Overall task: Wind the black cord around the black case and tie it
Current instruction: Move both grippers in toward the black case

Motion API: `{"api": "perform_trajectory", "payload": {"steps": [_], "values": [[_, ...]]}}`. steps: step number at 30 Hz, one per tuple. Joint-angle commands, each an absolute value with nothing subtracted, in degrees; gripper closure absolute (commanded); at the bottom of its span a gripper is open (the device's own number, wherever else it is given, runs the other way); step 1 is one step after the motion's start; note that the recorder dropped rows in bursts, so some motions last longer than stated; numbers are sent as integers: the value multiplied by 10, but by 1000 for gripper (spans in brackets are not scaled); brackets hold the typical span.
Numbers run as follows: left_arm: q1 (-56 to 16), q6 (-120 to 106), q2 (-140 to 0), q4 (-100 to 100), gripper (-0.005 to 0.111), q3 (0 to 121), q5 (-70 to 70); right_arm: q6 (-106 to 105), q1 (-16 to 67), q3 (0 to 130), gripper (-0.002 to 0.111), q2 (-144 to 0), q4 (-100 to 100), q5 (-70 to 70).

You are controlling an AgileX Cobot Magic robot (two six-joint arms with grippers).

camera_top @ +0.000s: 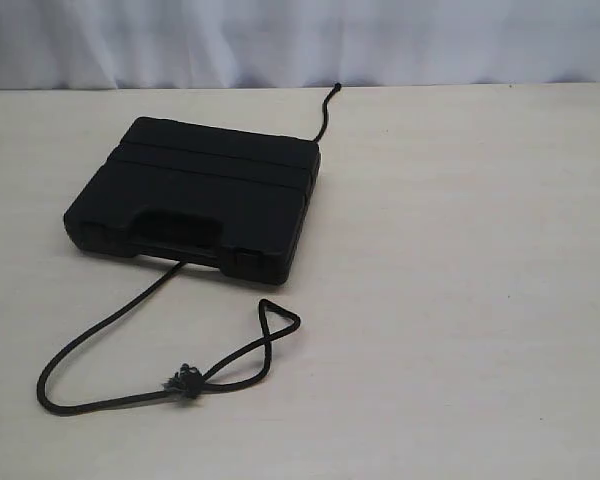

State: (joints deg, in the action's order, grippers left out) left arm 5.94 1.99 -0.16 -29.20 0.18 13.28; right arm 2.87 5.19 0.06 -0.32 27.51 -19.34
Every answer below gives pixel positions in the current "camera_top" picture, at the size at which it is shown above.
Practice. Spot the black plastic carrying case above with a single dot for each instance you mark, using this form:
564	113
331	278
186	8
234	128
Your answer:
232	200

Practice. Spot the white backdrop curtain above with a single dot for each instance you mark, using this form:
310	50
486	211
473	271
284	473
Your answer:
249	44

